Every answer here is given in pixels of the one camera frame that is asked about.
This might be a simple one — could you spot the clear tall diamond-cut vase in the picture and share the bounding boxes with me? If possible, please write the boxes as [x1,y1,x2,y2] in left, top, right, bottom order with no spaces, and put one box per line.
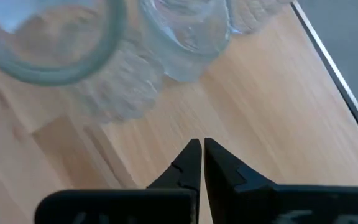
[227,0,293,35]

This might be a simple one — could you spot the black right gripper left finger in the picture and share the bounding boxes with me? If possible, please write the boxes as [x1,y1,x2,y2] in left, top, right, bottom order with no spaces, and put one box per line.
[34,138,203,224]

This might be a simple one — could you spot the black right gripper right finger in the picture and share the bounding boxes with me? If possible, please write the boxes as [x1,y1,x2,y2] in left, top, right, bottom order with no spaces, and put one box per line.
[203,137,358,224]

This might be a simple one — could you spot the clear flared glass vase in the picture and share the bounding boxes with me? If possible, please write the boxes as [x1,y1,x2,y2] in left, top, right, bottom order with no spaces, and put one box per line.
[0,0,166,124]

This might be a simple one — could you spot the clear ribbed glass jar vase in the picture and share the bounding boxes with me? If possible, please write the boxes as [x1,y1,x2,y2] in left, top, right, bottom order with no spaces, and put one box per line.
[140,0,231,83]

